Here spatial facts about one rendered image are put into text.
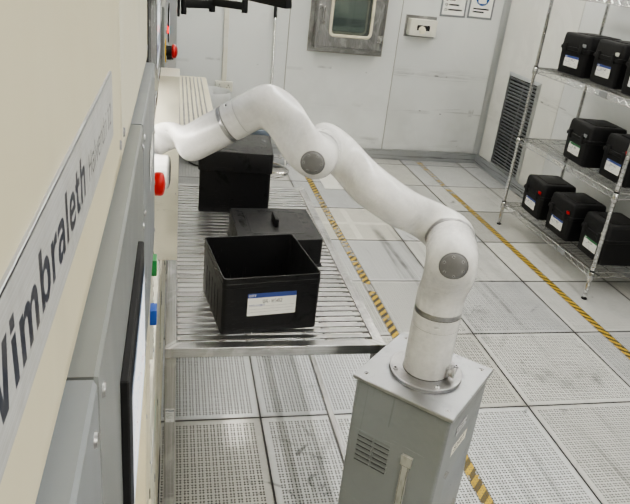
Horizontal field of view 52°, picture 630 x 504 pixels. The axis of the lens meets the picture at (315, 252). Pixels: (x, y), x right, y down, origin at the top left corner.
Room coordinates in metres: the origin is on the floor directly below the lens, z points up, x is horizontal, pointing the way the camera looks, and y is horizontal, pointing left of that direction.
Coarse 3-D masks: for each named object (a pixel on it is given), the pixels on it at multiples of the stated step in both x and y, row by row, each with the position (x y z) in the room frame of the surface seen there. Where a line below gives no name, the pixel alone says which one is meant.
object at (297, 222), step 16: (240, 208) 2.20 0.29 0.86; (256, 208) 2.22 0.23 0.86; (240, 224) 2.05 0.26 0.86; (256, 224) 2.06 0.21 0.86; (272, 224) 2.08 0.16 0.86; (288, 224) 2.10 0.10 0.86; (304, 224) 2.12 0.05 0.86; (304, 240) 1.98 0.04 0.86; (320, 240) 2.00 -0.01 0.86; (320, 256) 2.00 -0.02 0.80
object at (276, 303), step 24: (216, 240) 1.76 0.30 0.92; (240, 240) 1.79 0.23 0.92; (264, 240) 1.82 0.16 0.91; (288, 240) 1.85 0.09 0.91; (216, 264) 1.58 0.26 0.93; (240, 264) 1.79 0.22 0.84; (264, 264) 1.82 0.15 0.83; (288, 264) 1.85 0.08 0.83; (312, 264) 1.66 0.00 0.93; (216, 288) 1.57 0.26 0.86; (240, 288) 1.51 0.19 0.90; (264, 288) 1.54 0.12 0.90; (288, 288) 1.57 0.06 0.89; (312, 288) 1.59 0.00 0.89; (216, 312) 1.55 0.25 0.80; (240, 312) 1.52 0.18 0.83; (264, 312) 1.54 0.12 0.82; (288, 312) 1.57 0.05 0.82; (312, 312) 1.59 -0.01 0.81
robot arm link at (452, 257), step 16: (448, 224) 1.43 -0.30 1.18; (464, 224) 1.44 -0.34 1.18; (432, 240) 1.38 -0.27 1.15; (448, 240) 1.35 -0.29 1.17; (464, 240) 1.35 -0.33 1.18; (432, 256) 1.34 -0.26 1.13; (448, 256) 1.32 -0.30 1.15; (464, 256) 1.32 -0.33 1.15; (432, 272) 1.33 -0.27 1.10; (448, 272) 1.32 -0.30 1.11; (464, 272) 1.31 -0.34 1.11; (432, 288) 1.37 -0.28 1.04; (448, 288) 1.35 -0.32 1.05; (464, 288) 1.35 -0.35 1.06; (416, 304) 1.42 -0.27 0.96; (432, 304) 1.38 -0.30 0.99; (448, 304) 1.38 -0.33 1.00; (432, 320) 1.38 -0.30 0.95; (448, 320) 1.38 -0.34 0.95
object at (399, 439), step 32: (384, 352) 1.51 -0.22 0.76; (384, 384) 1.36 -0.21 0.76; (480, 384) 1.41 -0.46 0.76; (352, 416) 1.39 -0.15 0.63; (384, 416) 1.34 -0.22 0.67; (416, 416) 1.30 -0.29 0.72; (448, 416) 1.26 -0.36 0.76; (352, 448) 1.38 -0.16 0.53; (384, 448) 1.33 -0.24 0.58; (416, 448) 1.29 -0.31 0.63; (448, 448) 1.29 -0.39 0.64; (352, 480) 1.37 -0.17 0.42; (384, 480) 1.33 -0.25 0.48; (416, 480) 1.28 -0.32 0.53; (448, 480) 1.35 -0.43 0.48
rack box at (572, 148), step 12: (576, 120) 4.24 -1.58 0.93; (588, 120) 4.22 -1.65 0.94; (600, 120) 4.27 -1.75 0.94; (576, 132) 4.19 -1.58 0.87; (588, 132) 4.06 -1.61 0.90; (600, 132) 4.04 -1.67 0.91; (612, 132) 4.05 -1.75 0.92; (624, 132) 4.07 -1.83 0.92; (576, 144) 4.15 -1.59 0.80; (588, 144) 4.03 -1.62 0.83; (600, 144) 4.03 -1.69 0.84; (576, 156) 4.11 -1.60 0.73; (588, 156) 4.04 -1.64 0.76; (600, 156) 4.05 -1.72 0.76
